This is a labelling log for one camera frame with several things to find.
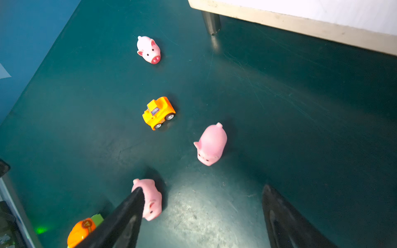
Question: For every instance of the orange green toy truck left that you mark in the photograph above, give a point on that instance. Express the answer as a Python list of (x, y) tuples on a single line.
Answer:
[(82, 229)]

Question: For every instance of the pink pig centre left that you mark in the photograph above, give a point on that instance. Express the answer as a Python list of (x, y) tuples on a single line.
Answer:
[(153, 198)]

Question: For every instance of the pink pig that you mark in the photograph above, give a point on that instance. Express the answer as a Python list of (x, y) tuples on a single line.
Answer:
[(153, 198), (211, 144), (148, 50)]

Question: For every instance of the pink pig far left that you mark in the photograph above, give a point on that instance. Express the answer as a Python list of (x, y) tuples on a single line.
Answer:
[(148, 50)]

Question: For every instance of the orange toy car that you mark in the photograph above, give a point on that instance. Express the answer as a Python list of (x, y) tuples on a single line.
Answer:
[(157, 112)]

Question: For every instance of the white two-tier shelf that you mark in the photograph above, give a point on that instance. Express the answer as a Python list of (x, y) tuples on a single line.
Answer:
[(370, 25)]

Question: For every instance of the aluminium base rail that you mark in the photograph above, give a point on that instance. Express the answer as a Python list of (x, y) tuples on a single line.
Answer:
[(16, 228)]

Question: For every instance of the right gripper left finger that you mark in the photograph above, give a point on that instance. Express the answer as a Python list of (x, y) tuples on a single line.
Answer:
[(121, 229)]

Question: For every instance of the pink pig centre upper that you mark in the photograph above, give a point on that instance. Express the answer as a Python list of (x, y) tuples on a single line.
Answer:
[(211, 144)]

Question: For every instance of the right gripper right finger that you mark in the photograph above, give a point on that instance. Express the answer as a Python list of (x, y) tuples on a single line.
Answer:
[(286, 227)]

